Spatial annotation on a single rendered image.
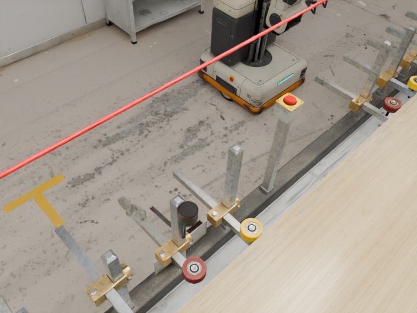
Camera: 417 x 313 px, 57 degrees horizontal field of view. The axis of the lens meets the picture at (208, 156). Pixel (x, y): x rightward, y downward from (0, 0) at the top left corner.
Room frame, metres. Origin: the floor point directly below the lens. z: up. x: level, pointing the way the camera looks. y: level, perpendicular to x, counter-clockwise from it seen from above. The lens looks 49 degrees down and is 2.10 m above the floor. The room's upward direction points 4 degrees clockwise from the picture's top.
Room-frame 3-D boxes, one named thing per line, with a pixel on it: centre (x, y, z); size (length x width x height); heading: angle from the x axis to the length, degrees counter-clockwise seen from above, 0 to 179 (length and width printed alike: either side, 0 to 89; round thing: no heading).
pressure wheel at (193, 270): (0.54, 0.02, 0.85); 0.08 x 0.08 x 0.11
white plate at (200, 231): (0.69, 0.08, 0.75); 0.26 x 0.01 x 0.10; 136
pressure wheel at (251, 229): (0.71, -0.17, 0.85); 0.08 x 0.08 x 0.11
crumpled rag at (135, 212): (0.76, 0.25, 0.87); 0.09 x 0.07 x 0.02; 46
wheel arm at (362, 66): (1.75, -0.89, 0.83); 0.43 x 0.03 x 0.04; 46
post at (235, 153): (0.84, -0.09, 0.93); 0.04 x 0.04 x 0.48; 46
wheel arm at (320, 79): (1.57, -0.71, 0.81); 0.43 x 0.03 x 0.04; 46
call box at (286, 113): (1.03, -0.27, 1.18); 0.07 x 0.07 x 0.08; 46
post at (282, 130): (1.03, -0.27, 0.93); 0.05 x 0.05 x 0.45; 46
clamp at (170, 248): (0.64, 0.10, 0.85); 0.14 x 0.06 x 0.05; 136
